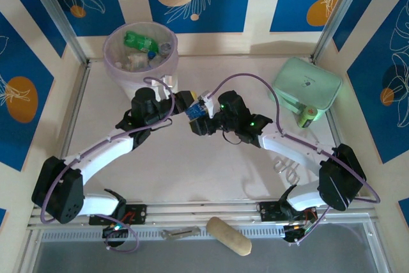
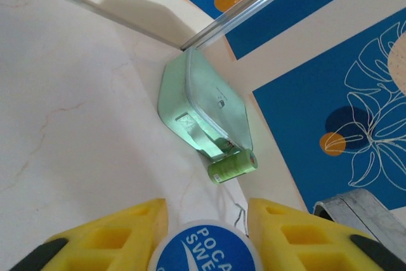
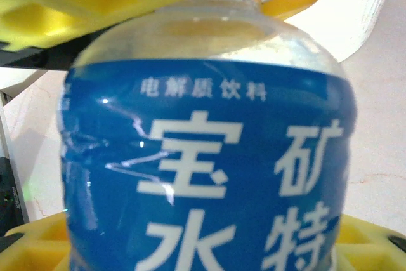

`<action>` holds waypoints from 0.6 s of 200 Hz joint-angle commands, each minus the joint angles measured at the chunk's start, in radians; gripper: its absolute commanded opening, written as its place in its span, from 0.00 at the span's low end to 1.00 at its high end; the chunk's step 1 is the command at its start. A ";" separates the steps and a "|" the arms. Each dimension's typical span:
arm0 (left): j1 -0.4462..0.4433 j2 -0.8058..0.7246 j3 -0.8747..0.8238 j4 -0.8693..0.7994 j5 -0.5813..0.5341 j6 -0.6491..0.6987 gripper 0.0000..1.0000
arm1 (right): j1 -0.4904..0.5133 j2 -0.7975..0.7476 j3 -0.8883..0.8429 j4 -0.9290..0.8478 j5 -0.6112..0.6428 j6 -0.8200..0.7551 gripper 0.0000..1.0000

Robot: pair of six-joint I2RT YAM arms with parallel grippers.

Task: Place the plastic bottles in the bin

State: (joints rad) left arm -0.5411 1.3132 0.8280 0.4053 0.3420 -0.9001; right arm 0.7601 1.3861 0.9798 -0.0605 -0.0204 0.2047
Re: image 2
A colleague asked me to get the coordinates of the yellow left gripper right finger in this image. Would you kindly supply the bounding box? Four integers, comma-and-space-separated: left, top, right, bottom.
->
247, 197, 406, 271

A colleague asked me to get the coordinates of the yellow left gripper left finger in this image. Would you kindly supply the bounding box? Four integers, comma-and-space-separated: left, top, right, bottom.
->
11, 197, 169, 271

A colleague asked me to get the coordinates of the Pocari Sweat clear bottle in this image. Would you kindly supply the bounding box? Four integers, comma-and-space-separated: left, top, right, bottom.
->
148, 219, 263, 271

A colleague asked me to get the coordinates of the mint green zip pouch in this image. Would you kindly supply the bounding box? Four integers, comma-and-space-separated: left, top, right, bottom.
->
157, 48, 254, 163

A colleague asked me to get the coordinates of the aluminium frame post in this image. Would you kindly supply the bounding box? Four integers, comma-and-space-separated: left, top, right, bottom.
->
181, 0, 321, 52

